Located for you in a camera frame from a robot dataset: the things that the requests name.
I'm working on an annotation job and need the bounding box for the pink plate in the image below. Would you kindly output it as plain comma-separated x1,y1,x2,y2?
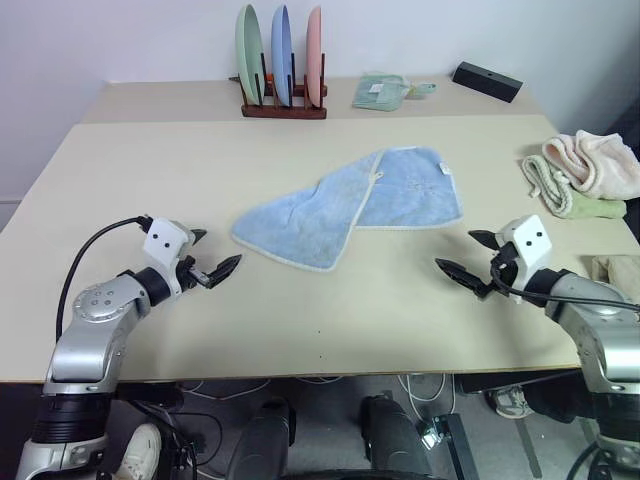
306,5,324,109

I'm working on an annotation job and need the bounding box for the white sneaker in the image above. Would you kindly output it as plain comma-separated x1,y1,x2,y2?
115,422,164,480

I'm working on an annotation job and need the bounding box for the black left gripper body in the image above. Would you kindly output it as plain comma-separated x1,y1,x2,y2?
175,234,213,294

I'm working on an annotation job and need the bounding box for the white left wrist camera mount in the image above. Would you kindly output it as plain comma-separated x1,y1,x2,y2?
142,217,197,297

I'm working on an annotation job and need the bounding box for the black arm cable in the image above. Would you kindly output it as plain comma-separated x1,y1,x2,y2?
489,262,640,314
54,214,156,346

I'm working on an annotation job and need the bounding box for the white floor cable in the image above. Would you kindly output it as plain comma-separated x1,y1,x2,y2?
397,372,449,417

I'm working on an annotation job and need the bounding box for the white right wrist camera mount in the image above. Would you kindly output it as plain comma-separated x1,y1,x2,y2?
499,214,554,304

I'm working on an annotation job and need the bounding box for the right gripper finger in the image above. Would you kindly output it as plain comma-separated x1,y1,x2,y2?
467,229,502,251
434,257,483,295

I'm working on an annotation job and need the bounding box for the green plate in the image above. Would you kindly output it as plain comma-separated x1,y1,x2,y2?
235,3,266,107

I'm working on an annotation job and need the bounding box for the folded green cloth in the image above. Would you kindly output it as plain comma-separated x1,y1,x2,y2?
351,72,440,113

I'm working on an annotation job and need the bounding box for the green white striped cloth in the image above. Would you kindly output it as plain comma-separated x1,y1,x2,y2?
522,154,574,218

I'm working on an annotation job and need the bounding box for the dark wooden dish rack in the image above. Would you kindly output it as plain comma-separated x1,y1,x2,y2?
241,52,329,120

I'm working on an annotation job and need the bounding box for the light blue towel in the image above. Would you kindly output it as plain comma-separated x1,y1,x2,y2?
230,144,464,274

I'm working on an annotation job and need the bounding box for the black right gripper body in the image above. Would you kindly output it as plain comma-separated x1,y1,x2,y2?
474,241,522,301

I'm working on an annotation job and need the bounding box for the dark rounded shape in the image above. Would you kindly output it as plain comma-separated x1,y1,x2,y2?
233,397,296,480
360,394,434,480

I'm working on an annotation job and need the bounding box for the light green cloth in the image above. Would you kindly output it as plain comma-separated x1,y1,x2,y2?
569,192,628,221

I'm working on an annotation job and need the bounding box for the black table foot bar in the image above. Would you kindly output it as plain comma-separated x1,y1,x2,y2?
433,413,481,480

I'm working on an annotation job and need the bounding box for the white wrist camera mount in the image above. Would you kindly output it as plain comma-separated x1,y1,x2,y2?
142,217,197,297
499,214,554,304

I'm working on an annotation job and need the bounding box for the blue plate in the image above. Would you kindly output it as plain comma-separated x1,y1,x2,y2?
271,4,294,108

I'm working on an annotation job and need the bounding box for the beige cloth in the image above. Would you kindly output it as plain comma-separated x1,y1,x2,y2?
582,254,640,301

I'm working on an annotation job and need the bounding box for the black rectangular box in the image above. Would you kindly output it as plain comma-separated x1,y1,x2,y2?
452,61,525,104

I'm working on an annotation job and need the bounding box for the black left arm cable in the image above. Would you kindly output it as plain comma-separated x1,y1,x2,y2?
54,214,156,346

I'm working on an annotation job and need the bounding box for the pink fluffy towel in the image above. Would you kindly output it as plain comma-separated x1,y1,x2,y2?
542,129,640,201

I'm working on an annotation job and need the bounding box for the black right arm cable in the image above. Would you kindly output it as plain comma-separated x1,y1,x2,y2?
489,262,640,314

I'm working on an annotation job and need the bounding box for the grey beige sneaker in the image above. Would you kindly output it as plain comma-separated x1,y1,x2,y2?
487,387,534,419

